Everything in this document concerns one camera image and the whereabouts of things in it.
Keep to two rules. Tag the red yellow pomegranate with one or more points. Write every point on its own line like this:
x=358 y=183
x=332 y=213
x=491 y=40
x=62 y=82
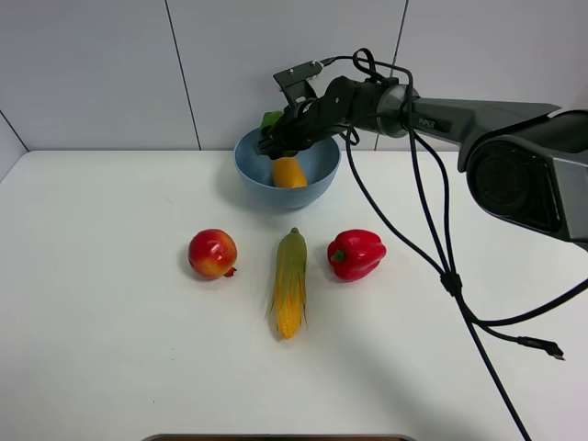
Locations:
x=212 y=254

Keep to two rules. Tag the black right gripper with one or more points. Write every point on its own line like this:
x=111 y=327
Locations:
x=345 y=102

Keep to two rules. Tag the red bell pepper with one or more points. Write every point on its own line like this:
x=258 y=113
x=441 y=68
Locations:
x=353 y=254

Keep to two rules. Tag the yellow mango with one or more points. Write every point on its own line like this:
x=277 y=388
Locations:
x=287 y=173

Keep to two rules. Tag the blue plastic bowl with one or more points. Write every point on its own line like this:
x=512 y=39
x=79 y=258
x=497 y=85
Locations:
x=319 y=165

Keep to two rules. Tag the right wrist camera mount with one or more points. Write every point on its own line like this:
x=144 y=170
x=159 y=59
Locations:
x=294 y=82

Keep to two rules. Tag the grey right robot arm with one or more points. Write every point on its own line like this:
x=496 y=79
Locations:
x=525 y=163

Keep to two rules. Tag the corn cob with husk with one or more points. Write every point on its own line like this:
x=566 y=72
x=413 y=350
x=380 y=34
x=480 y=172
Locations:
x=288 y=299

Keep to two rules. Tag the green lime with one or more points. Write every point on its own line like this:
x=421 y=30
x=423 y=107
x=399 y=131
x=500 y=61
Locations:
x=272 y=120

